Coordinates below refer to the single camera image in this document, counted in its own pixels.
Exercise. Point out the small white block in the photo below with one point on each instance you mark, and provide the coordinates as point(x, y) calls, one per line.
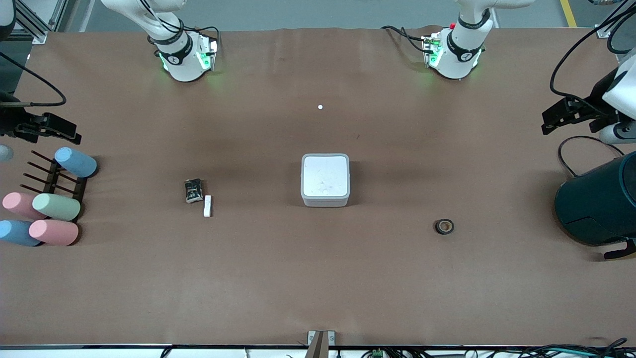
point(207, 206)

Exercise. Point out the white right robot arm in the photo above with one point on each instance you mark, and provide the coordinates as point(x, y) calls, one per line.
point(184, 59)

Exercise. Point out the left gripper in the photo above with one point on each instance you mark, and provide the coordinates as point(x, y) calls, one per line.
point(594, 105)

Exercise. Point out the pink plastic cup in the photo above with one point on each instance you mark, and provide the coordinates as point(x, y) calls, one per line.
point(19, 205)
point(53, 232)

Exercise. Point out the white square trash bin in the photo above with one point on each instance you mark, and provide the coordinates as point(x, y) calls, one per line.
point(325, 180)

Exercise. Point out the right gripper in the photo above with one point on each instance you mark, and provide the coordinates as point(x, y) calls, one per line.
point(11, 121)

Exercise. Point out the black wrapper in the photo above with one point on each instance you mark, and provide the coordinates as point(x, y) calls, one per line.
point(193, 191)

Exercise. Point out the black cup rack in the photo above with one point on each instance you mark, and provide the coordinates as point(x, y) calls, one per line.
point(51, 181)

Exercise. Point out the dark teal round appliance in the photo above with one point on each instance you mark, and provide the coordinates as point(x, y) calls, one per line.
point(598, 204)

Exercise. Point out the aluminium frame post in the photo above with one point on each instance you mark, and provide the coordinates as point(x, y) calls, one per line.
point(39, 22)
point(608, 31)

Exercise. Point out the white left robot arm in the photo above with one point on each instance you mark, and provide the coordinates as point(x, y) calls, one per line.
point(457, 54)

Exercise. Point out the metal table edge bracket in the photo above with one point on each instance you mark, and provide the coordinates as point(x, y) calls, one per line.
point(321, 343)

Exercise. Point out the green plastic cup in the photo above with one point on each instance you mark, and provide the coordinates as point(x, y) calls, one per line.
point(56, 207)

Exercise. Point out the blue plastic cup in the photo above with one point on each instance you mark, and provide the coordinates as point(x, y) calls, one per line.
point(75, 162)
point(17, 232)

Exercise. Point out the black tape roll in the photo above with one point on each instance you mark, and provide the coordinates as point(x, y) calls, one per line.
point(444, 226)

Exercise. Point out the green lit base connector box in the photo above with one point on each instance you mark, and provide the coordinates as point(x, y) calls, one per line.
point(432, 49)
point(206, 54)

